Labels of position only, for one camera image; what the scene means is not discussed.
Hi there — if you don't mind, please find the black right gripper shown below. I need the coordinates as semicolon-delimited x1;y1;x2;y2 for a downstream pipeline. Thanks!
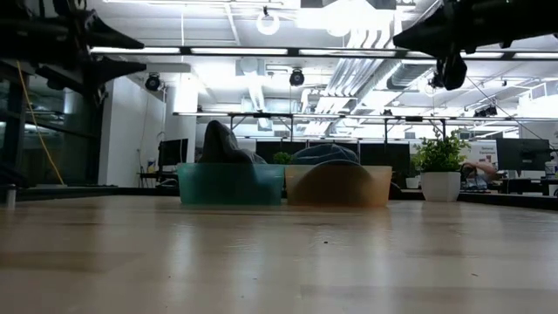
391;0;541;92

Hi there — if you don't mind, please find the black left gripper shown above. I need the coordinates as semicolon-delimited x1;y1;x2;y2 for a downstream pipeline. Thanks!
0;0;148;91

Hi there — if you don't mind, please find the grey bucket hat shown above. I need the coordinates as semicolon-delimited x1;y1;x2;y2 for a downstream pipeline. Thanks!
197;119;268;166

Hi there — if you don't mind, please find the black background screen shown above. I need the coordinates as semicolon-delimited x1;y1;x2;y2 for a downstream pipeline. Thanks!
255;140;293;165
359;142;414;184

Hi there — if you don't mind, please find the black computer monitor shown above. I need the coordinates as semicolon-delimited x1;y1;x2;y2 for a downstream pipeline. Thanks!
495;138;552;173
158;138;190;167

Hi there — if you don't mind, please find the person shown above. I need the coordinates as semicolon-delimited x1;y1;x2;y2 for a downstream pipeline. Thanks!
459;160;499;191

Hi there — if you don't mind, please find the tiny plant in white pot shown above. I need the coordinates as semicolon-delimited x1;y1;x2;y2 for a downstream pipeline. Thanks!
404;156;422;190

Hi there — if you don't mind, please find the small plant in white pot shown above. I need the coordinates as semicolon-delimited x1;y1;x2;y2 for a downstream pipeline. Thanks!
412;129;471;203

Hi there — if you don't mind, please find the small white cylinder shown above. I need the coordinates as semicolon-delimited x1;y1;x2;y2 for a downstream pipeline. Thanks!
3;183;18;209

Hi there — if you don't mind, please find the green translucent plastic bin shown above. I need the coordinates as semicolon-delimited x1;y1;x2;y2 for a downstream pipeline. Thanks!
176;162;287;207

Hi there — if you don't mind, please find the orange translucent plastic bin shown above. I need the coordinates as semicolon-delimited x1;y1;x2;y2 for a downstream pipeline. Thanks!
285;164;393;208

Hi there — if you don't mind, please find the white wall sign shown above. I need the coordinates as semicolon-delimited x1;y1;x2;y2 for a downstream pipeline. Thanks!
472;140;499;166

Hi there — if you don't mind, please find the yellow extension cable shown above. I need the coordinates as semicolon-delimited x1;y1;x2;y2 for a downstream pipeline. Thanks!
15;59;66;187

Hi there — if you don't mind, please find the white ring light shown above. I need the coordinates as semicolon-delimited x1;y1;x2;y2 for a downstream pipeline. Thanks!
255;8;282;37

